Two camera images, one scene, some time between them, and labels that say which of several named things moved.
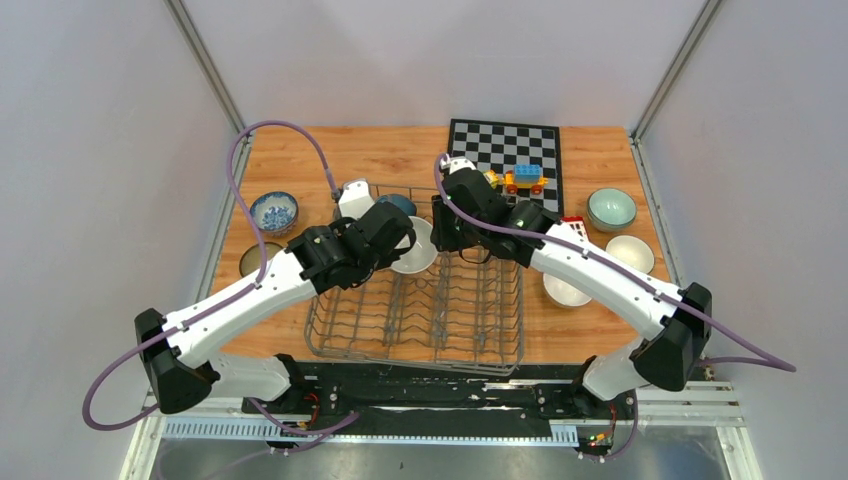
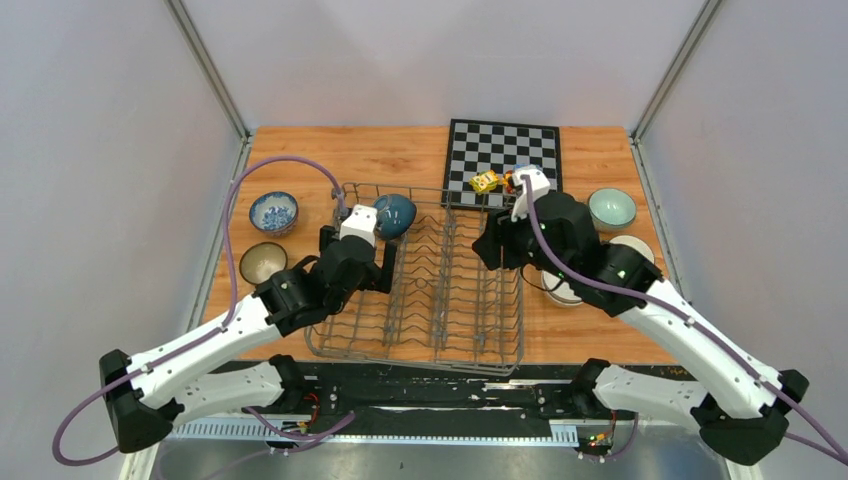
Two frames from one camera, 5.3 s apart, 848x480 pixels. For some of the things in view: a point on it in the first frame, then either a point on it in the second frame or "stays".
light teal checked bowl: x=610 y=209 stays
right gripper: x=441 y=237 to x=499 y=230
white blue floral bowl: x=276 y=213 stays
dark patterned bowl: x=251 y=261 stays
